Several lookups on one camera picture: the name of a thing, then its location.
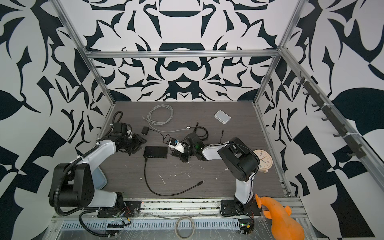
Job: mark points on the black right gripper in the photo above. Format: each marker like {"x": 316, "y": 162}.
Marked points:
{"x": 182, "y": 155}

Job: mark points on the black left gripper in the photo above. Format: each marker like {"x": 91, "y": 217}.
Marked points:
{"x": 139, "y": 141}

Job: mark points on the black ribbed switch box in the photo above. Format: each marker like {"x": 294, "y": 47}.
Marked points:
{"x": 155, "y": 152}

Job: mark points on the white network switch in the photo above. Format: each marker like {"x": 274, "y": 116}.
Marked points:
{"x": 222, "y": 117}

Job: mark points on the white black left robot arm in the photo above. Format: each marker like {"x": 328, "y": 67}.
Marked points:
{"x": 73, "y": 184}

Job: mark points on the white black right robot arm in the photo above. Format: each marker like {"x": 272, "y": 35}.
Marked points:
{"x": 241, "y": 161}

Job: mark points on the light blue plastic lid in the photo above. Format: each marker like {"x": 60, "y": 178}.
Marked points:
{"x": 99, "y": 179}

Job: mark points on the beige round alarm clock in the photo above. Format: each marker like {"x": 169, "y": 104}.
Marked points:
{"x": 266, "y": 161}

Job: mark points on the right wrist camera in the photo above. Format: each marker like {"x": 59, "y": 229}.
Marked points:
{"x": 176, "y": 145}

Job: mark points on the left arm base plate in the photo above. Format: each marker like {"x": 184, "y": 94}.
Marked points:
{"x": 127, "y": 210}

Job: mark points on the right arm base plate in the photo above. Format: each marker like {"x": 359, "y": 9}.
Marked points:
{"x": 231, "y": 208}

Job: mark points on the black wall hook rail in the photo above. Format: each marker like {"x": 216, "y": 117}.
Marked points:
{"x": 333, "y": 115}

